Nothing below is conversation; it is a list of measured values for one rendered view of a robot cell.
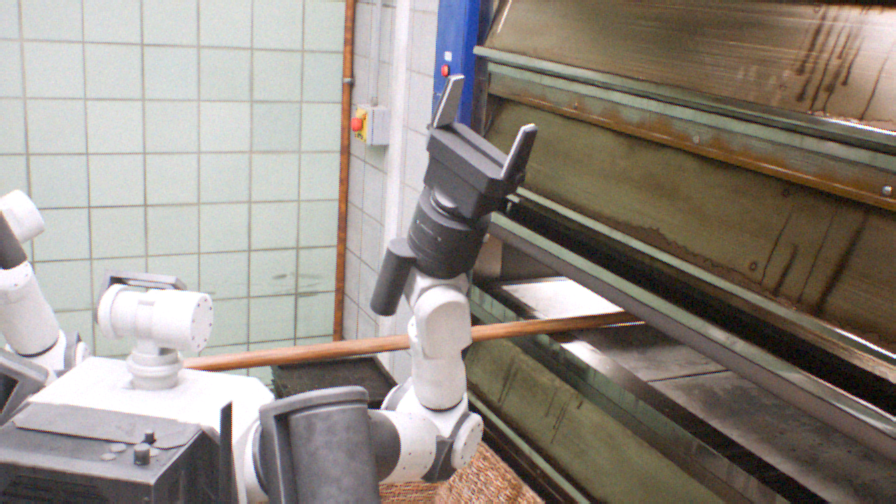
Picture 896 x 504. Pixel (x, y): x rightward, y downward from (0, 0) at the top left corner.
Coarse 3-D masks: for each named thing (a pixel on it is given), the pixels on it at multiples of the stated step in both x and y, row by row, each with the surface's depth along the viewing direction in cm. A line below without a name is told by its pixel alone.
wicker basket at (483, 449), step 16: (480, 448) 220; (480, 464) 218; (496, 464) 213; (448, 480) 229; (464, 480) 223; (480, 480) 218; (496, 480) 213; (512, 480) 207; (384, 496) 226; (400, 496) 228; (416, 496) 230; (448, 496) 228; (464, 496) 222; (480, 496) 217; (496, 496) 211; (512, 496) 206; (528, 496) 200
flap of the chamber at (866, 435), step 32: (544, 224) 202; (544, 256) 168; (608, 256) 181; (608, 288) 151; (672, 288) 164; (672, 320) 137; (736, 320) 150; (704, 352) 131; (800, 352) 139; (768, 384) 120; (864, 384) 128; (832, 416) 111
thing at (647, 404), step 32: (480, 288) 224; (512, 320) 210; (576, 352) 189; (608, 384) 178; (640, 384) 176; (640, 416) 170; (672, 416) 164; (704, 448) 155; (736, 448) 154; (736, 480) 148; (768, 480) 144
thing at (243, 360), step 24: (624, 312) 205; (384, 336) 183; (408, 336) 184; (480, 336) 190; (504, 336) 193; (192, 360) 166; (216, 360) 167; (240, 360) 169; (264, 360) 171; (288, 360) 173; (312, 360) 176
